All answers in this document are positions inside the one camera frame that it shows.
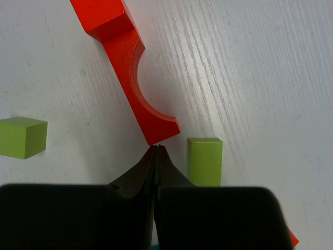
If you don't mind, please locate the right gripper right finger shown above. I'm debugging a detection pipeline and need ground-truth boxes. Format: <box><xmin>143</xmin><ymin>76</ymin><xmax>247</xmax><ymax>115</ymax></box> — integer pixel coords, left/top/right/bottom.
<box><xmin>156</xmin><ymin>146</ymin><xmax>292</xmax><ymax>249</ymax></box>

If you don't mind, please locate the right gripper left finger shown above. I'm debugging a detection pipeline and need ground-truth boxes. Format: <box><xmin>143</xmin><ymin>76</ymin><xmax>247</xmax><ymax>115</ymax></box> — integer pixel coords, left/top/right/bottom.
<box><xmin>1</xmin><ymin>146</ymin><xmax>157</xmax><ymax>249</ymax></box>

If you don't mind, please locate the red arch wood block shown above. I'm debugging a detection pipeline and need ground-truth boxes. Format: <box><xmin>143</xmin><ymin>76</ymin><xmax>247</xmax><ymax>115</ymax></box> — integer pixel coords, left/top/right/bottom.
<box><xmin>103</xmin><ymin>29</ymin><xmax>181</xmax><ymax>145</ymax></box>

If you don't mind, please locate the red rectangular wood block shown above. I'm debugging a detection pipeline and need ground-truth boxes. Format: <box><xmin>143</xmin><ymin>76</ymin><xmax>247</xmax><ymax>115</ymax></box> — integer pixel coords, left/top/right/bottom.
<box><xmin>70</xmin><ymin>0</ymin><xmax>134</xmax><ymax>43</ymax></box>

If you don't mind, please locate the long green wood block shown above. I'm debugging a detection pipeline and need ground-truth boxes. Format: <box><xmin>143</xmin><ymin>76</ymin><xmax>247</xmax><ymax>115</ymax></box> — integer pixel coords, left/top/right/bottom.
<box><xmin>188</xmin><ymin>137</ymin><xmax>223</xmax><ymax>187</ymax></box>

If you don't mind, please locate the red wood cube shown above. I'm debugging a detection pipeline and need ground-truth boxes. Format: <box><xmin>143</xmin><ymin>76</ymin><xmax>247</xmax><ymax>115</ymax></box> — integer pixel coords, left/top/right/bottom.
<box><xmin>287</xmin><ymin>228</ymin><xmax>299</xmax><ymax>248</ymax></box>

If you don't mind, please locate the green wood cube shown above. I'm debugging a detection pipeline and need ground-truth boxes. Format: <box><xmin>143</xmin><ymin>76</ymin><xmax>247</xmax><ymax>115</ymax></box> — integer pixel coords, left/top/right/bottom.
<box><xmin>1</xmin><ymin>117</ymin><xmax>48</xmax><ymax>159</ymax></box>

